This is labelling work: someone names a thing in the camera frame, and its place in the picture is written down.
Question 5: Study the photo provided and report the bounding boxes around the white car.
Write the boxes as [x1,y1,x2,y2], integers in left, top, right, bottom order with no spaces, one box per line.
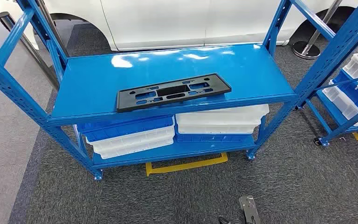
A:
[0,0,358,52]

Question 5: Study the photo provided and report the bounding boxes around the chrome stanchion with round base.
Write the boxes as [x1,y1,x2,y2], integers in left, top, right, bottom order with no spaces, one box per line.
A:
[291,0,343,60]

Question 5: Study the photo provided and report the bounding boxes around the black plastic bracket part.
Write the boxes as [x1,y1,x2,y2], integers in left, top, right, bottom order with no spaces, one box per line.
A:
[116,73,233,113]

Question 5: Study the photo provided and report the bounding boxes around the blue metal shelf rack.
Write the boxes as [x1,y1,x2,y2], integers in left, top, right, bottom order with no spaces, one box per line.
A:
[0,0,358,182]

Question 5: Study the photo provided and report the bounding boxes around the black capped barrier rail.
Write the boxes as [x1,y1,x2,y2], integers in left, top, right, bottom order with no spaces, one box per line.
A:
[0,11,60,90]

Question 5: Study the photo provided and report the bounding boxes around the blue wheeled cart rack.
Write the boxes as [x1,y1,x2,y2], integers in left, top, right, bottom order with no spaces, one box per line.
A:
[293,49,358,148]

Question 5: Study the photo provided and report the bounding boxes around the chrome barrier post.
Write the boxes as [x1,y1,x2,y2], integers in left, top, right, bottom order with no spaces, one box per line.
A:
[34,0,70,59]

